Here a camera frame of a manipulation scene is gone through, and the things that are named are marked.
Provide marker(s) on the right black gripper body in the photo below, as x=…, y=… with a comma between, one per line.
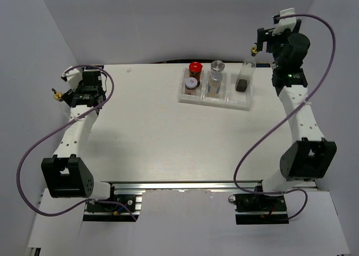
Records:
x=275, y=43

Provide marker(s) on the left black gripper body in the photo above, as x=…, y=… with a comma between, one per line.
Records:
x=69, y=95

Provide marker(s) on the glass bottle gold spout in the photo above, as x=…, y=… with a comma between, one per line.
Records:
x=59, y=96

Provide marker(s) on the clear bottle dark contents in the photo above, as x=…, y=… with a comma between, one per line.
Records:
x=246, y=72

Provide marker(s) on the silver lid white shaker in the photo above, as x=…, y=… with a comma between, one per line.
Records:
x=217, y=66

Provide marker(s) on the white three-slot organizer tray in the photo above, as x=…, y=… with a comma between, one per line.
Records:
x=227, y=97

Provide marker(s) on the white tube bottle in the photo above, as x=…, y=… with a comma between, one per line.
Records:
x=214, y=83

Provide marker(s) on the red lid sauce jar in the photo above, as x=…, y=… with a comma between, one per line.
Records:
x=195, y=70

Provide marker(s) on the purple lid spice jar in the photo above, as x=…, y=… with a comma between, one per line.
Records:
x=191, y=84

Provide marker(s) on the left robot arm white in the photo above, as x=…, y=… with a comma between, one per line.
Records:
x=65, y=173

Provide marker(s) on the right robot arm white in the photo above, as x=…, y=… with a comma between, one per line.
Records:
x=310, y=154

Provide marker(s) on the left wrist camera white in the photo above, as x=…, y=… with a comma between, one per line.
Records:
x=73, y=77

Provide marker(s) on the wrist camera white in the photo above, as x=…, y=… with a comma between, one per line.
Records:
x=286, y=19
x=73, y=77

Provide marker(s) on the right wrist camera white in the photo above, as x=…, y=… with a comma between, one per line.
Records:
x=286, y=19

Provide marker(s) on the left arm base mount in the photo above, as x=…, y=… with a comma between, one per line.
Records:
x=123, y=205

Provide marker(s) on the aluminium rail front edge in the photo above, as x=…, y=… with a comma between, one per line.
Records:
x=176, y=185

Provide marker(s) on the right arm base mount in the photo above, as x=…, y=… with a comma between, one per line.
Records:
x=257, y=209

